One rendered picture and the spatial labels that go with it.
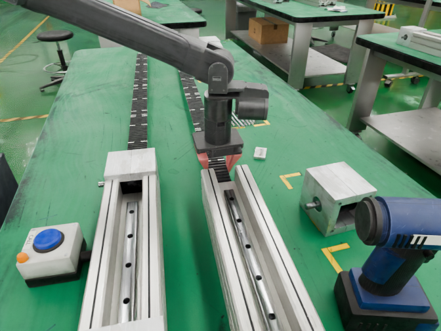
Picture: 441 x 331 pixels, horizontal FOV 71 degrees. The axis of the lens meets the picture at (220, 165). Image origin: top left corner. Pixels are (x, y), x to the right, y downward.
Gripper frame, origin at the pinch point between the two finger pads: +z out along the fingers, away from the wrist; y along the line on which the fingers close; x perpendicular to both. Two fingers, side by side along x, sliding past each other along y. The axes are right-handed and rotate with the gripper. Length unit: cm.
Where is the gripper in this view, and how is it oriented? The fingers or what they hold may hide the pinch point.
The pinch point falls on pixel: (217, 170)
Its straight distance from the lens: 72.6
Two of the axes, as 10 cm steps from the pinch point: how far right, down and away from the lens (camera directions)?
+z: -0.2, 7.8, 6.3
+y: 9.7, -1.4, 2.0
